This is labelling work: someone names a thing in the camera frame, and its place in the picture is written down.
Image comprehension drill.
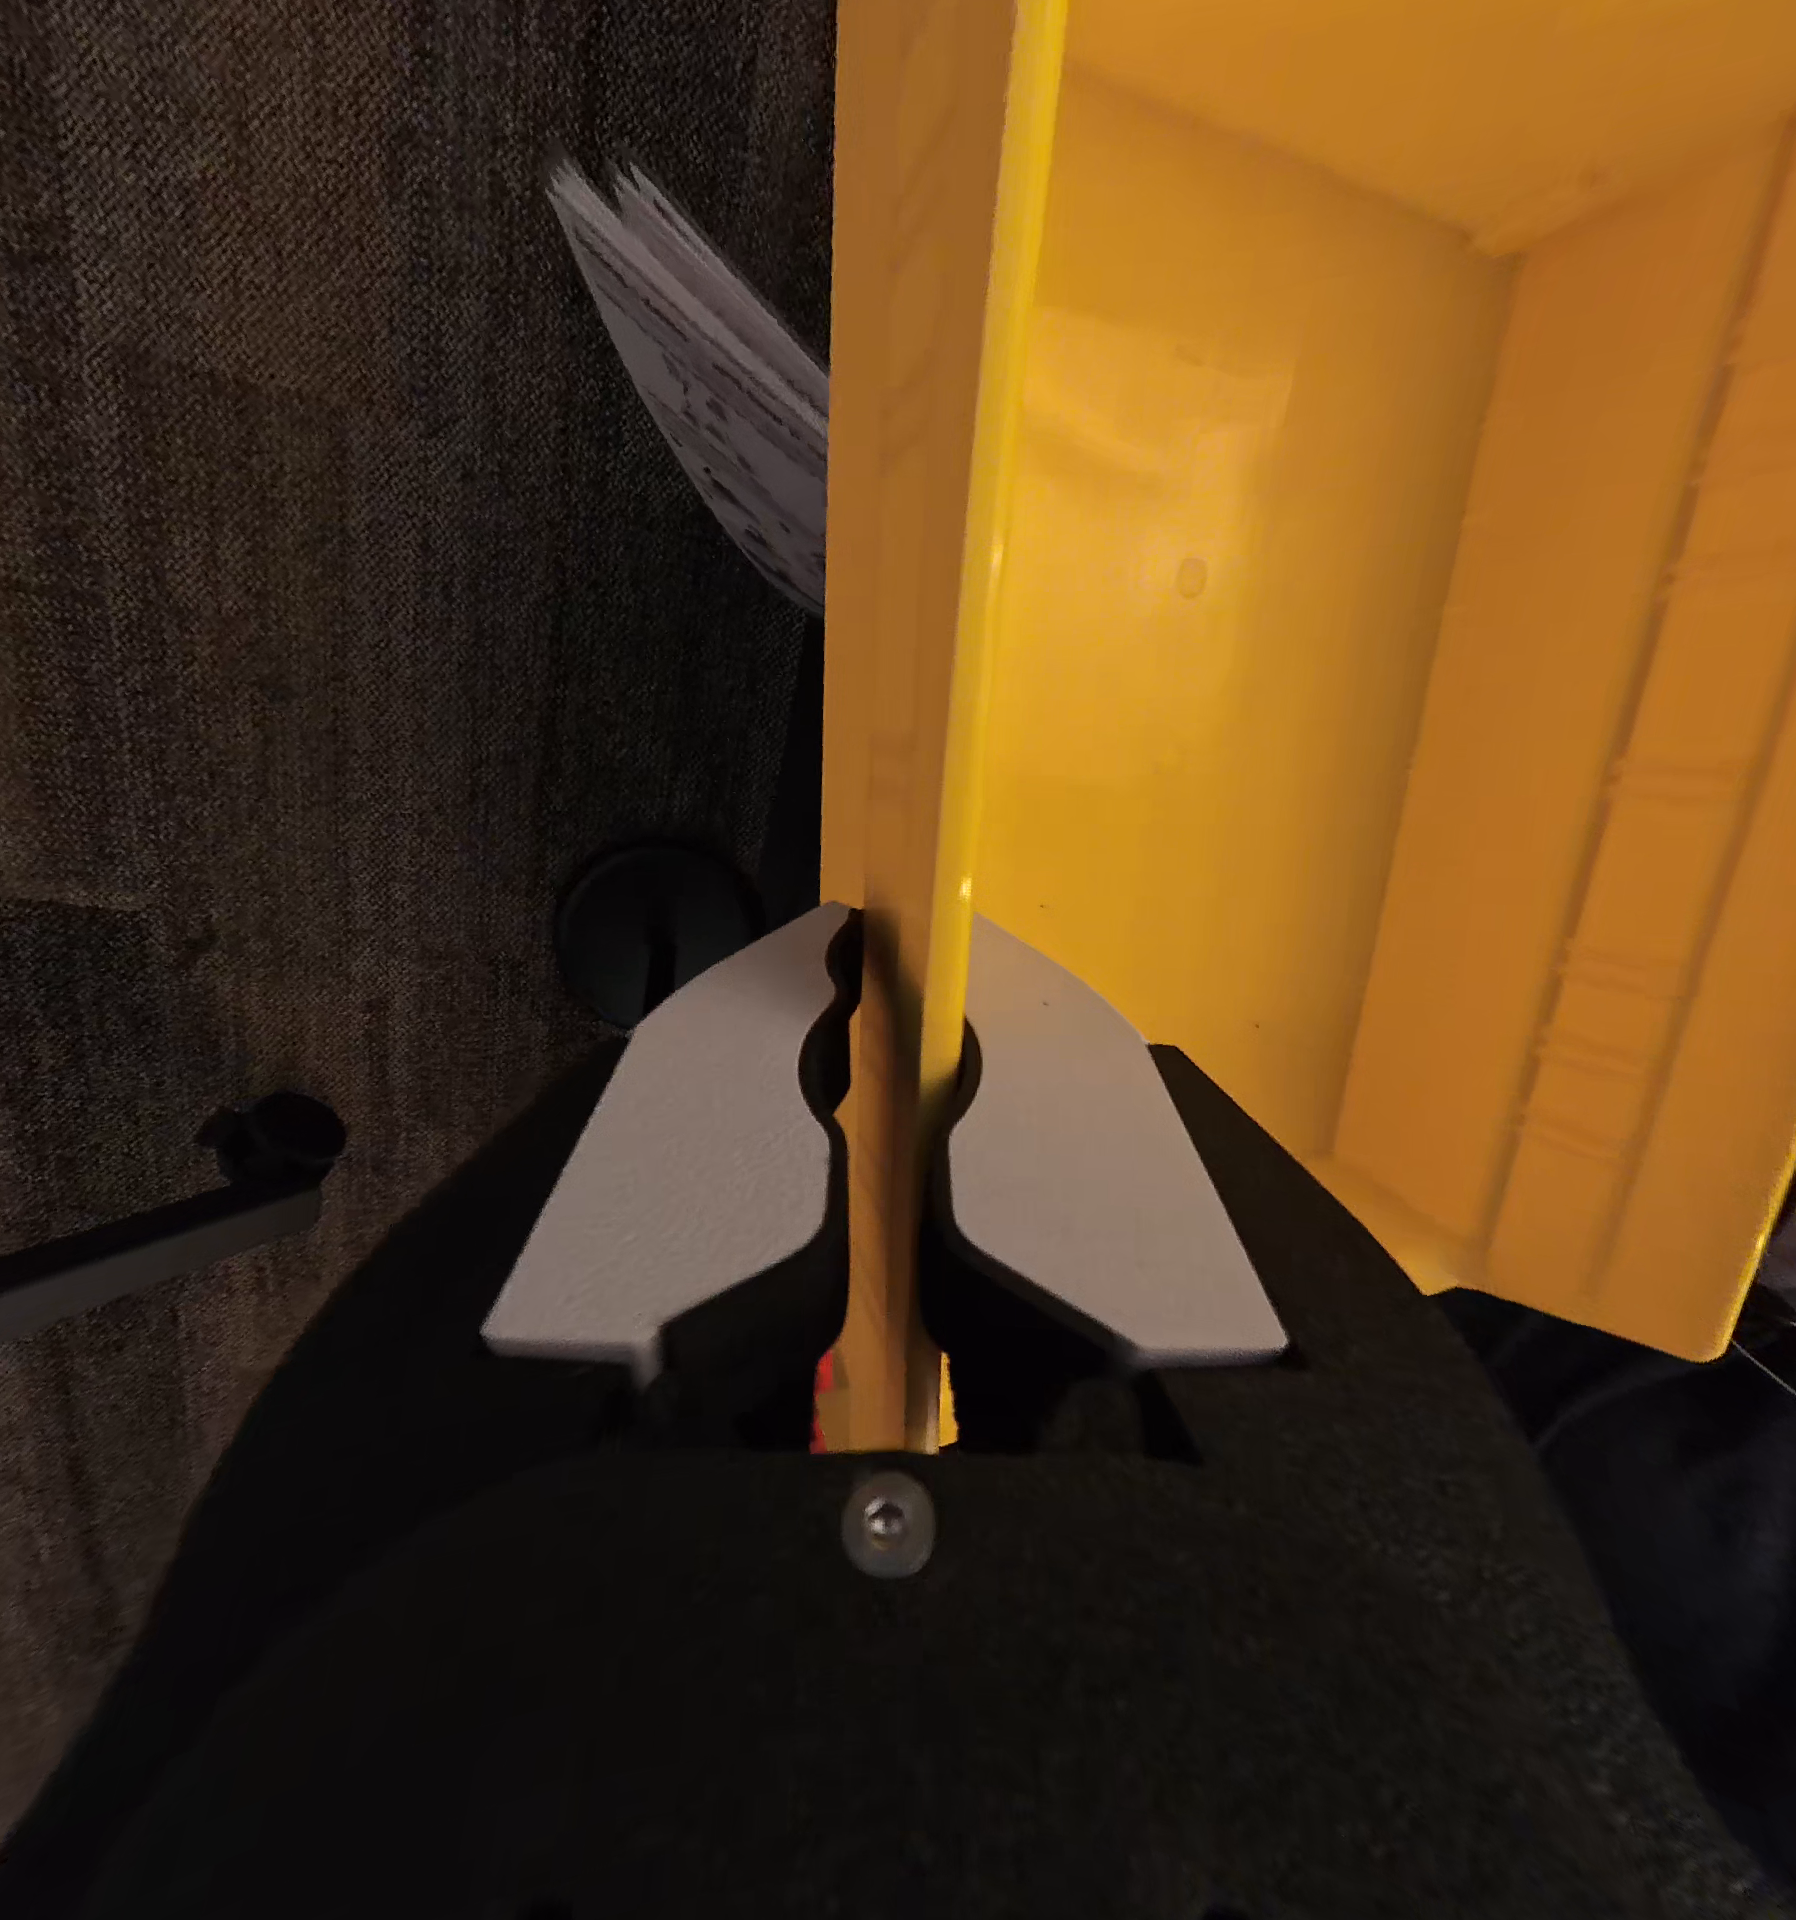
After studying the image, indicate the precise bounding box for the yellow plastic bin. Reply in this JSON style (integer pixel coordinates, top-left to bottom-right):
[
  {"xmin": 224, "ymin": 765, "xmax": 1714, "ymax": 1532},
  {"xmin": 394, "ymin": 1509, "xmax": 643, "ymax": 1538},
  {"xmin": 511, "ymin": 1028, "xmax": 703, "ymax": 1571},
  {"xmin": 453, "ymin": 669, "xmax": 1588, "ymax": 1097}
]
[{"xmin": 814, "ymin": 0, "xmax": 1796, "ymax": 1458}]

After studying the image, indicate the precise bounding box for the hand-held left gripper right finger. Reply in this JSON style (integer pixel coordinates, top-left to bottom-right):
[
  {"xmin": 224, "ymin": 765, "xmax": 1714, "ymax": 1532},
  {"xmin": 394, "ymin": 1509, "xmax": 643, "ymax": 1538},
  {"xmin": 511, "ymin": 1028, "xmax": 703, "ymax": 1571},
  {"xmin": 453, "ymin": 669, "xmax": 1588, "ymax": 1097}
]
[{"xmin": 922, "ymin": 916, "xmax": 1291, "ymax": 1376}]

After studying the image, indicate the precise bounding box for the instruction sheet board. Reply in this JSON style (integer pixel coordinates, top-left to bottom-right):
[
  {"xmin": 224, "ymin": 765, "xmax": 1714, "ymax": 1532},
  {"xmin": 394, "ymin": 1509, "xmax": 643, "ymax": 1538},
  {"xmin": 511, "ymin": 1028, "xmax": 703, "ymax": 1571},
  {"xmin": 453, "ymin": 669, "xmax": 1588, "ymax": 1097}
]
[{"xmin": 545, "ymin": 158, "xmax": 833, "ymax": 618}]

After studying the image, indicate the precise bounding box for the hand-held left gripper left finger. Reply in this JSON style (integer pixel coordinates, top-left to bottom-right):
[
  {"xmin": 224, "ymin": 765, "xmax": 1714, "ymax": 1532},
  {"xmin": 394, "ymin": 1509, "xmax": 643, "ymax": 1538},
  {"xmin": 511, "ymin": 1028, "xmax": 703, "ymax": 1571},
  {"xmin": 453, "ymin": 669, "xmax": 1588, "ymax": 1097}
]
[{"xmin": 483, "ymin": 903, "xmax": 864, "ymax": 1383}]

